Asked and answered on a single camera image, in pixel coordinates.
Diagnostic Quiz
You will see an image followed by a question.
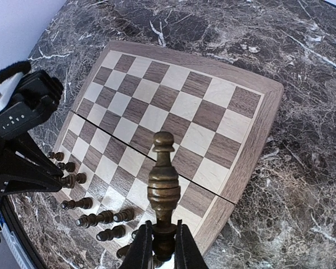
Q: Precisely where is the wooden chess board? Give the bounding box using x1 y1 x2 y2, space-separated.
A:
55 41 283 254

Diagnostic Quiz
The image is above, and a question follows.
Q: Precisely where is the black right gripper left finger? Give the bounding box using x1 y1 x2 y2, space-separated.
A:
119 220 153 269

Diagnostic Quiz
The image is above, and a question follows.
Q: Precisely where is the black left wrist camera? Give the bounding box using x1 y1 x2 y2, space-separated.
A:
0 69 64 140

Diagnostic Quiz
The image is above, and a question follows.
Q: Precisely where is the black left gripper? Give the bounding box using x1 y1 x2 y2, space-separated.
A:
0 132 63 196

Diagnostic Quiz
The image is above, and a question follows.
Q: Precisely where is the dark wooden pawn piece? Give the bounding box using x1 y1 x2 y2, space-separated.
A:
60 173 87 188

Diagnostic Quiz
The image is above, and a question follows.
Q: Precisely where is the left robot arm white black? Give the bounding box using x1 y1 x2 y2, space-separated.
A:
0 61 63 197

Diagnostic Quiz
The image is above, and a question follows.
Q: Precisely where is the grey slotted cable duct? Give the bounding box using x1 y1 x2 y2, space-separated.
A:
0 218 36 269

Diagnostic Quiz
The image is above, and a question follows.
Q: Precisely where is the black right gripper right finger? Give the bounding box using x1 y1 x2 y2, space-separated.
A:
175 220 208 269

